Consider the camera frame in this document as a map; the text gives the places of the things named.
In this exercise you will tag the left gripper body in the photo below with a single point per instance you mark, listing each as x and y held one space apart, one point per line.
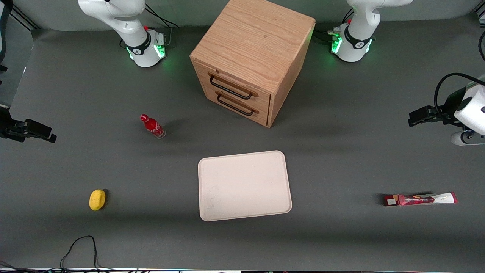
449 107

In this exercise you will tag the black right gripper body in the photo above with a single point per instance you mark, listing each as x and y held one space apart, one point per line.
7 122

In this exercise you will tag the red cookie box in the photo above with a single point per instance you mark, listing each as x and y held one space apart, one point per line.
416 199

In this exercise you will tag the beige plastic tray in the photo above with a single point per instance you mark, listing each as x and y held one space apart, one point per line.
244 185

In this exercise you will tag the yellow lemon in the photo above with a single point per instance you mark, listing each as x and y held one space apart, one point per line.
97 200

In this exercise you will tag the red cola bottle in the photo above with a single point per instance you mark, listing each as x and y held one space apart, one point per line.
153 127

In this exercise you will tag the wooden drawer front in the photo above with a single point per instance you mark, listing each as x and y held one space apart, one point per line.
242 81
261 115

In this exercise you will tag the wooden drawer cabinet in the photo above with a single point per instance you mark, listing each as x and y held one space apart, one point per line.
257 41

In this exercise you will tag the black frame strut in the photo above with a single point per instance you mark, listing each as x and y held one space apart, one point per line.
23 18

